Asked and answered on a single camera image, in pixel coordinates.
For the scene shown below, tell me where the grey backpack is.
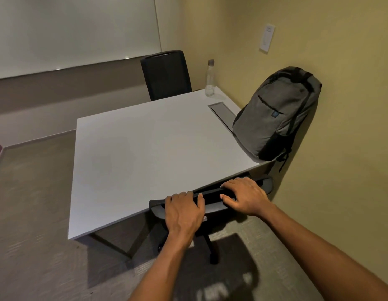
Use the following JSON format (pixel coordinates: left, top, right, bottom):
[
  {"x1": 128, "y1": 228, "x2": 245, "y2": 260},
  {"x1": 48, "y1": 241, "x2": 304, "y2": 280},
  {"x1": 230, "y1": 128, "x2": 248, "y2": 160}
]
[{"x1": 232, "y1": 66, "x2": 322, "y2": 173}]

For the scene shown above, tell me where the black mesh-back chair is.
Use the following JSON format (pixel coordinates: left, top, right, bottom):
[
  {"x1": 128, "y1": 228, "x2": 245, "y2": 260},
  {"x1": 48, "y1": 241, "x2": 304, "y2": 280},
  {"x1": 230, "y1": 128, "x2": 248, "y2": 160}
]
[{"x1": 140, "y1": 50, "x2": 193, "y2": 102}]

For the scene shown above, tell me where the white wall switch plate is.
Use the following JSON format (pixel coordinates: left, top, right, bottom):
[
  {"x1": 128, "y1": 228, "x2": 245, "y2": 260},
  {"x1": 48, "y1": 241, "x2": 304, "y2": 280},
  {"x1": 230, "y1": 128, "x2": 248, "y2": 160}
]
[{"x1": 259, "y1": 23, "x2": 276, "y2": 54}]

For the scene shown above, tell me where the clear plastic water bottle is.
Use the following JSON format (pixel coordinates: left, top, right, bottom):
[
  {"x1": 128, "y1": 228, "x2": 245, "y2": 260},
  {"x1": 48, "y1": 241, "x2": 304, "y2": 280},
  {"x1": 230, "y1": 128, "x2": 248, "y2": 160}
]
[{"x1": 204, "y1": 59, "x2": 216, "y2": 97}]

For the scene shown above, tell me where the white table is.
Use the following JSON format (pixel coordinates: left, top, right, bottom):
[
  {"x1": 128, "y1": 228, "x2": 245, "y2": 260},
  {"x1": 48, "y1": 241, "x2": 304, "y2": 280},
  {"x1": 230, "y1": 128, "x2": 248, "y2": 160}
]
[{"x1": 67, "y1": 87, "x2": 270, "y2": 259}]

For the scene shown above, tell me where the person's left hand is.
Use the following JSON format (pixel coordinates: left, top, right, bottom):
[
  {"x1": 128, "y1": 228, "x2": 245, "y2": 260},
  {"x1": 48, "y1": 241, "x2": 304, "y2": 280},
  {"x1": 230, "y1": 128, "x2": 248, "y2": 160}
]
[{"x1": 164, "y1": 191, "x2": 206, "y2": 245}]

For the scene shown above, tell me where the person's left forearm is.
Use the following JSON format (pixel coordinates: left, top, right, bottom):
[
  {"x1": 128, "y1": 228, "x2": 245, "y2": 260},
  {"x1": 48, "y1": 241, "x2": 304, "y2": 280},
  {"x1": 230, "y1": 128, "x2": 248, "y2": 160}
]
[{"x1": 128, "y1": 235, "x2": 194, "y2": 301}]

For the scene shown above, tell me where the person's right hand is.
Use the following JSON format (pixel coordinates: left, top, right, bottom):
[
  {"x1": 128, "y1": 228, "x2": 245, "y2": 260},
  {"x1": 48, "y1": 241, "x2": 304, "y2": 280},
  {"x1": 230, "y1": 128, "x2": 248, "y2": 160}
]
[{"x1": 219, "y1": 177, "x2": 271, "y2": 217}]

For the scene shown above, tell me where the white wall whiteboard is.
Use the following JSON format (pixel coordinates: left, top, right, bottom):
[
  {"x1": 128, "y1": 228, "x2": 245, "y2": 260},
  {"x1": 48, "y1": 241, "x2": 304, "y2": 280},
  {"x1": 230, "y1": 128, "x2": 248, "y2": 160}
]
[{"x1": 0, "y1": 0, "x2": 162, "y2": 81}]

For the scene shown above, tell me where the black office chair with armrests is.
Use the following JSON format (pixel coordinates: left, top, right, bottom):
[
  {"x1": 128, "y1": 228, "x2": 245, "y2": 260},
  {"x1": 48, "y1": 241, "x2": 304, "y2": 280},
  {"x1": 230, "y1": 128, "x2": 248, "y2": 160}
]
[{"x1": 148, "y1": 173, "x2": 274, "y2": 265}]

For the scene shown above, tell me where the grey table cable hatch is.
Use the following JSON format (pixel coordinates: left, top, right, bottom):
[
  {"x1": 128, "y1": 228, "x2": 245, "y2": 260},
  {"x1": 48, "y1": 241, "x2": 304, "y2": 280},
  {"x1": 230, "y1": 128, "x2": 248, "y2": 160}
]
[{"x1": 208, "y1": 102, "x2": 237, "y2": 131}]

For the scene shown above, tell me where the person's right forearm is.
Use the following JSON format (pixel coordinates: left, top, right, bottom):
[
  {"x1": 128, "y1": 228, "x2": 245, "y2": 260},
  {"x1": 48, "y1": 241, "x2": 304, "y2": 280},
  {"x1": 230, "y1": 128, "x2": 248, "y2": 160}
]
[{"x1": 260, "y1": 202, "x2": 388, "y2": 301}]

